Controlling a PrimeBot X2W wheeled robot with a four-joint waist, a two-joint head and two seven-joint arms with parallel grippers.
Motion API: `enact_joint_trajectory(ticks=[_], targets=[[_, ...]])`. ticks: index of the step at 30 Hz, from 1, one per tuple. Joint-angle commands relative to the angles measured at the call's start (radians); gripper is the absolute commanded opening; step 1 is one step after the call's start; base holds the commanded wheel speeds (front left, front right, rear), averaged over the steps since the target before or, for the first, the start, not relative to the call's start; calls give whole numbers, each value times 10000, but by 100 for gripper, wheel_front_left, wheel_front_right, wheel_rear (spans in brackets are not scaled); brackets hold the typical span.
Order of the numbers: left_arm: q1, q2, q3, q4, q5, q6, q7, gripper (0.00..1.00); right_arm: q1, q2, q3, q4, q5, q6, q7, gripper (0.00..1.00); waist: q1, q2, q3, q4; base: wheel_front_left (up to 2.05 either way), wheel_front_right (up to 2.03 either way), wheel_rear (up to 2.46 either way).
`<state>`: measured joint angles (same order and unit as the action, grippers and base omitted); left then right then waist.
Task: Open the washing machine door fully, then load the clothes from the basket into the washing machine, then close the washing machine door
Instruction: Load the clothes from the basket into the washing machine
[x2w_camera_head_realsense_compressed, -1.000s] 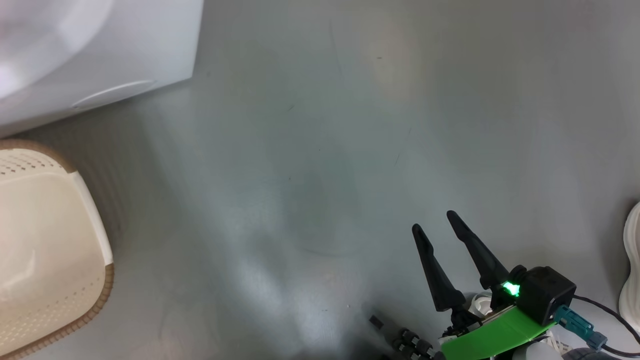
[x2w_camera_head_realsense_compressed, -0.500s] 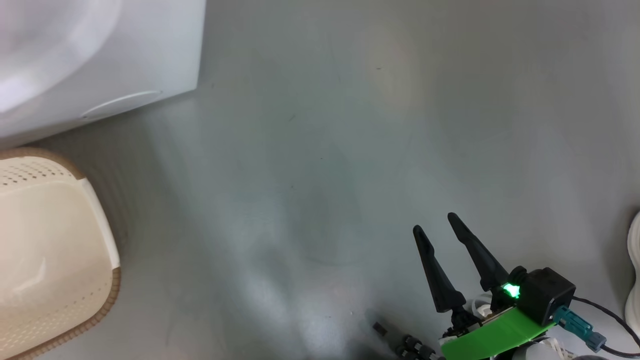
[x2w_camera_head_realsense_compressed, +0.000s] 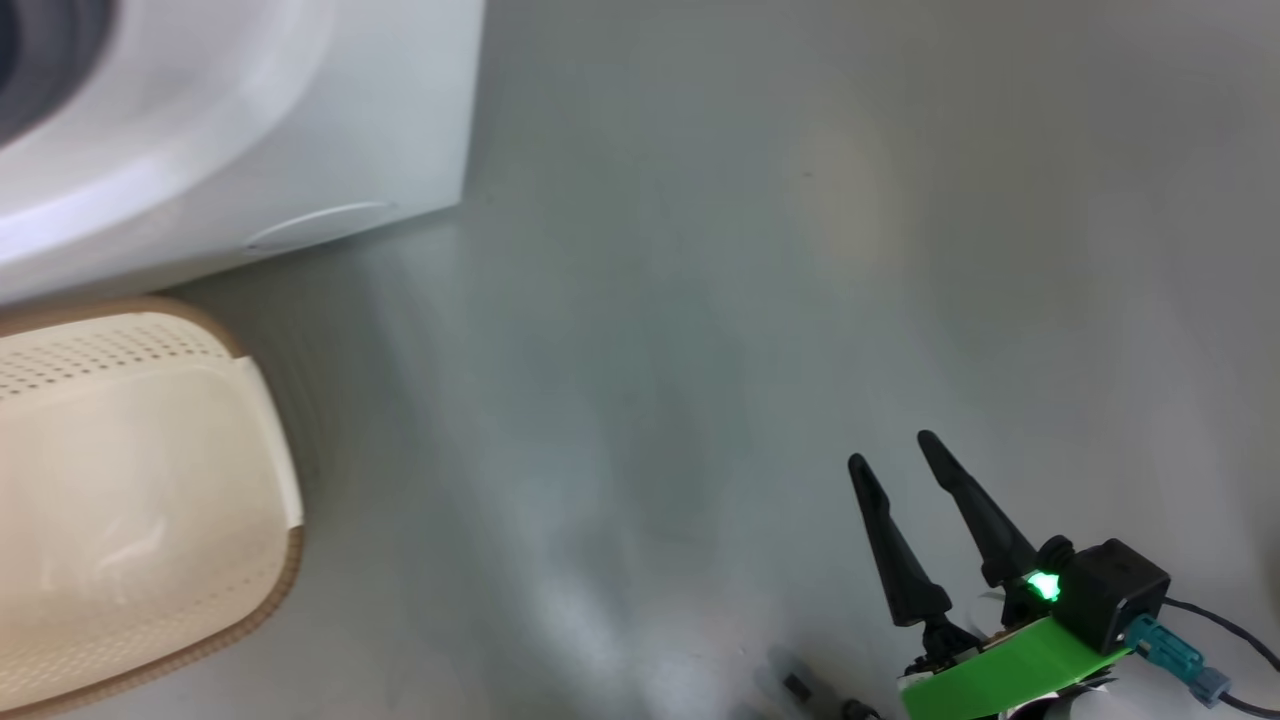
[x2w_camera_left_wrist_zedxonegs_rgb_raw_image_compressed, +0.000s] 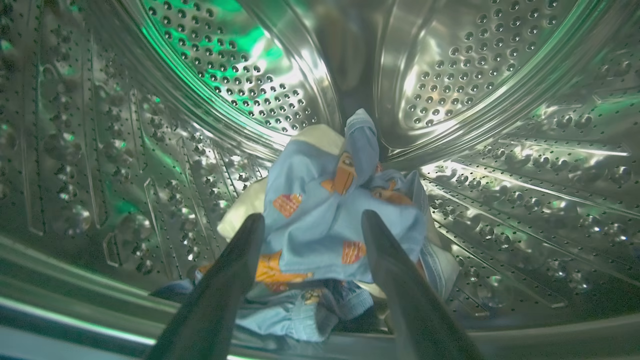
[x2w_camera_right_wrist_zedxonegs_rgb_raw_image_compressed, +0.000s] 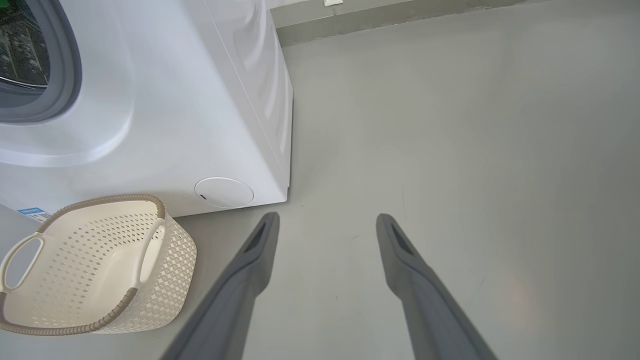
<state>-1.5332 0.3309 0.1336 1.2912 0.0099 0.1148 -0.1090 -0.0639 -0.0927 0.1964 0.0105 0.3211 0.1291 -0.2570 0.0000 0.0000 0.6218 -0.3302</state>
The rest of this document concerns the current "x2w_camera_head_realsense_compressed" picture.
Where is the round white filter cover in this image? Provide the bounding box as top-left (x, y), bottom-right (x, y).
top-left (243, 200), bottom-right (401, 256)

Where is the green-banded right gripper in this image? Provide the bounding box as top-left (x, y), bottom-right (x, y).
top-left (847, 430), bottom-right (1133, 720)

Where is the thin black camera cable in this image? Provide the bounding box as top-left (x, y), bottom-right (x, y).
top-left (1165, 597), bottom-right (1280, 673)

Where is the white washing machine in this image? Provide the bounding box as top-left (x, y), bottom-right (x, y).
top-left (0, 0), bottom-right (488, 306)

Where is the grey rubber door gasket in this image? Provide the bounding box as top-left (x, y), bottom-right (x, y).
top-left (0, 0), bottom-right (118, 151)

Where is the teal plug at right camera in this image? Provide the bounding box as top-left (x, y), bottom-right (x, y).
top-left (1123, 614), bottom-right (1280, 717)

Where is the cream perforated laundry basket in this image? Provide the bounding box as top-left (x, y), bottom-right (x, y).
top-left (0, 295), bottom-right (306, 719)

